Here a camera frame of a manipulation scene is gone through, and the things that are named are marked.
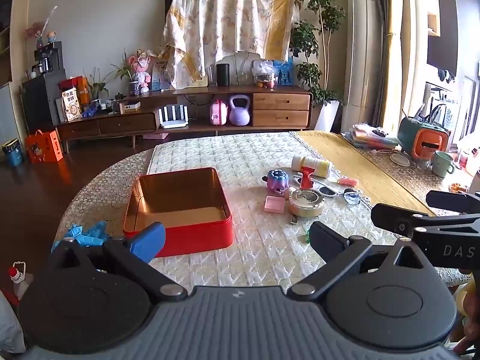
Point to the small potted grass plant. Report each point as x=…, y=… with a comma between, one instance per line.
x=96, y=90

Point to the red snack packet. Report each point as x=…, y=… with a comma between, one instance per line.
x=305, y=179

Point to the floral cloth cover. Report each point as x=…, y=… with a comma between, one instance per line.
x=225, y=18

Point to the yellow woven table mat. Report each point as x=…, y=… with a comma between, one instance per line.
x=356, y=157

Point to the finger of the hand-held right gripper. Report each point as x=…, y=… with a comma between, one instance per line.
x=393, y=219
x=450, y=198

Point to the black cylindrical speaker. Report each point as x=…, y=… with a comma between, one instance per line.
x=222, y=75

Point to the vase with flowers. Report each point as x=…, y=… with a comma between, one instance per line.
x=37, y=33

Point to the pink doll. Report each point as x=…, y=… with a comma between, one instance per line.
x=141, y=71

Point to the purple blue spotted toy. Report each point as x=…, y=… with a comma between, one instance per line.
x=277, y=180

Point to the small blue label jar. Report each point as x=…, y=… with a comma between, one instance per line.
x=351, y=198

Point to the pink ribbed soap dish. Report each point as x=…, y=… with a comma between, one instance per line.
x=275, y=204

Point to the black mini fridge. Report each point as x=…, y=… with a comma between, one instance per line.
x=41, y=101

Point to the round gold tin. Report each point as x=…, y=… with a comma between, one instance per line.
x=305, y=202

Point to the flat pink box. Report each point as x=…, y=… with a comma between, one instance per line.
x=155, y=136

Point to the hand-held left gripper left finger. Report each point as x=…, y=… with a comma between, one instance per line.
x=148, y=240

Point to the purple kettlebell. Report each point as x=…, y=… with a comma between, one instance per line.
x=239, y=114

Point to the small ceramic dish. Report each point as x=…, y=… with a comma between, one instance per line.
x=399, y=159

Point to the white yellow bottle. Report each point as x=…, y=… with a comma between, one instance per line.
x=315, y=165

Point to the blue dumbbell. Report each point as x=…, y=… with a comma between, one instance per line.
x=90, y=111

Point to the blue disposable gloves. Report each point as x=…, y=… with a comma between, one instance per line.
x=84, y=232

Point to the wooden television console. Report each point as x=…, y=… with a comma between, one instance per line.
x=281, y=110

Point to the blue waste bin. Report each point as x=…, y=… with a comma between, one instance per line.
x=13, y=154

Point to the white standing air conditioner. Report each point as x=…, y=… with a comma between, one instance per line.
x=363, y=45

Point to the green mug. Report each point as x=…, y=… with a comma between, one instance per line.
x=441, y=164

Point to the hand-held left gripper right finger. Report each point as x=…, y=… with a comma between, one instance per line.
x=326, y=242

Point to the pink toy suitcase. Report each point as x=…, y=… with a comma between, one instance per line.
x=218, y=113

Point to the white router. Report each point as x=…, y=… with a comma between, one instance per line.
x=173, y=120

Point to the red gift box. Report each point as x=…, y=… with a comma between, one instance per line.
x=75, y=84

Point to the orange gift bag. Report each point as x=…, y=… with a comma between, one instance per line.
x=43, y=148

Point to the tall potted tree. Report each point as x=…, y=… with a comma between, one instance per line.
x=318, y=18

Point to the beige curtain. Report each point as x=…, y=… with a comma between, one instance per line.
x=410, y=45

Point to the white sunglasses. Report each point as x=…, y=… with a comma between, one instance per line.
x=327, y=190

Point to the clear bag of snacks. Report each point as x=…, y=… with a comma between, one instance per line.
x=264, y=75

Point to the black coffee machine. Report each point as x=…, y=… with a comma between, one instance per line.
x=48, y=58

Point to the small white box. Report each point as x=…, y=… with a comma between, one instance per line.
x=131, y=107

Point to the blue picture frame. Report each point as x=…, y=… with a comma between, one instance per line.
x=285, y=72

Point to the red tin box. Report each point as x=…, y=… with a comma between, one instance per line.
x=176, y=198

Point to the potted orchid plant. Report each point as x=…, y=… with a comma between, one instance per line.
x=133, y=86

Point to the black teapot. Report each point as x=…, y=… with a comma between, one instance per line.
x=119, y=96

